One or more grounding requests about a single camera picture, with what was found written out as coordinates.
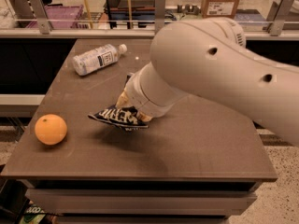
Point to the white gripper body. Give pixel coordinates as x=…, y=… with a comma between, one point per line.
x=135, y=92

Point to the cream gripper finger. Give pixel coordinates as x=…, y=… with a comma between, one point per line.
x=123, y=101
x=143, y=117

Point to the blue chip bag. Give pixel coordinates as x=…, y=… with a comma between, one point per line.
x=123, y=118

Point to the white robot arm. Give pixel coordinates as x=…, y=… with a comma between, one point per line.
x=208, y=58

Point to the clear plastic water bottle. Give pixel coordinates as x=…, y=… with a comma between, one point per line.
x=96, y=59

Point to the grey table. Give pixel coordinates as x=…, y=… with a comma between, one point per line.
x=198, y=162

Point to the orange fruit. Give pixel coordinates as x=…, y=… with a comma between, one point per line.
x=50, y=129

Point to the purple plastic crate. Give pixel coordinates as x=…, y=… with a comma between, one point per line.
x=64, y=17

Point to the cardboard box with label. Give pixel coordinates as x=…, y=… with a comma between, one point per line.
x=219, y=8

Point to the green package under table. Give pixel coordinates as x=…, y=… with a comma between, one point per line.
x=32, y=215

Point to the metal railing post middle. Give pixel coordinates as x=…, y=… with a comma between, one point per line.
x=159, y=15

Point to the metal railing post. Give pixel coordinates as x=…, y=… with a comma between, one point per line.
x=41, y=16
x=159, y=15
x=277, y=25

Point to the metal railing post left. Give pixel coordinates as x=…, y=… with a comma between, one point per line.
x=41, y=16

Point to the metal railing post right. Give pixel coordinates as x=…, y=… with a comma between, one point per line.
x=277, y=25

